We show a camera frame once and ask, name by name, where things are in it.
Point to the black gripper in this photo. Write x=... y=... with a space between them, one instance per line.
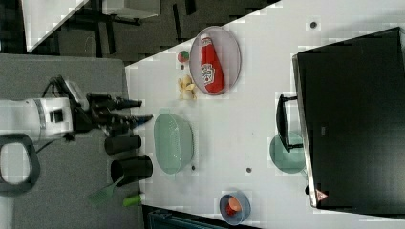
x=100 y=115

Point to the green plastic strainer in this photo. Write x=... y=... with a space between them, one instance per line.
x=174 y=142

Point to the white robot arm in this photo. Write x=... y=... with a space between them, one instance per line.
x=54 y=118

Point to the small black cylinder cup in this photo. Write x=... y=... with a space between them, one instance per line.
x=120 y=144

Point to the large black utensil cup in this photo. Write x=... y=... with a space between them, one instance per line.
x=131 y=169

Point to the yellow toy banana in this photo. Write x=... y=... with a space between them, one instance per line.
x=186 y=85

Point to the red green toy apple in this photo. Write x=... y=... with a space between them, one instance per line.
x=183 y=56

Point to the green marker tube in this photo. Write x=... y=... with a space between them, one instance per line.
x=130 y=201

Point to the green spatula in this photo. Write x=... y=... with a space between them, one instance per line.
x=104 y=194

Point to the red ketchup bottle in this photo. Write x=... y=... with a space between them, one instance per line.
x=211 y=69

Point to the grey oval plate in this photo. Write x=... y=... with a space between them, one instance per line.
x=229 y=55

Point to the orange toy fruit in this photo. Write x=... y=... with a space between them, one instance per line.
x=234 y=204

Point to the red toy strawberry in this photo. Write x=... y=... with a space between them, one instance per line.
x=229 y=210

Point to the blue grey bowl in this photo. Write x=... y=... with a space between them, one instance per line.
x=240 y=216

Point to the green round plate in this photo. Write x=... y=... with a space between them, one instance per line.
x=291 y=162

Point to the black toaster oven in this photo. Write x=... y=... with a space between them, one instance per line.
x=351 y=97

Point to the black oven door handle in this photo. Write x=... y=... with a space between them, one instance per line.
x=282 y=123

